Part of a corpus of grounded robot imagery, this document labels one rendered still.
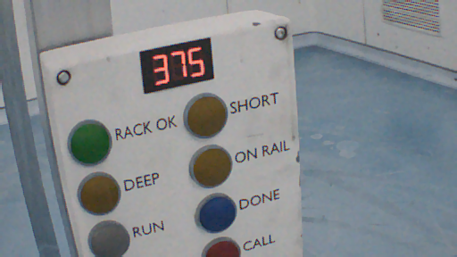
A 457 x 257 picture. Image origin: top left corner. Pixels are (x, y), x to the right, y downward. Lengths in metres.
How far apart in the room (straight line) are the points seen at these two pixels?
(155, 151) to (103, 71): 0.07
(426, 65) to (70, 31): 3.91
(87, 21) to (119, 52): 0.06
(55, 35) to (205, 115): 0.12
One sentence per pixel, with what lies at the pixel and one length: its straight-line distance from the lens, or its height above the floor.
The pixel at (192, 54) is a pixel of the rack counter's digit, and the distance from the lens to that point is 0.43.
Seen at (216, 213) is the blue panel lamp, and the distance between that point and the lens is 0.46.
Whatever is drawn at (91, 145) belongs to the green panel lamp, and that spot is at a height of 1.10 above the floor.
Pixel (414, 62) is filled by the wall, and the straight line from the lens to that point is 4.38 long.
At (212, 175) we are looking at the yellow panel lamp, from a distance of 0.45.
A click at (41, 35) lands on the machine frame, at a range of 0.46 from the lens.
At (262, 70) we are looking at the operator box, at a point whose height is 1.12.
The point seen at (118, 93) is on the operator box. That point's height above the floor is 1.13.
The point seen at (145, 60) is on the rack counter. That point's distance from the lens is 0.42.
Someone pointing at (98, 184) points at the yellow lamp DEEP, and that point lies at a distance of 0.43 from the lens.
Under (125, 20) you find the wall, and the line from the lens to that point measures 4.39.
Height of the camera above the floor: 1.25
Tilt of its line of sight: 21 degrees down
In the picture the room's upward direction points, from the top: 5 degrees counter-clockwise
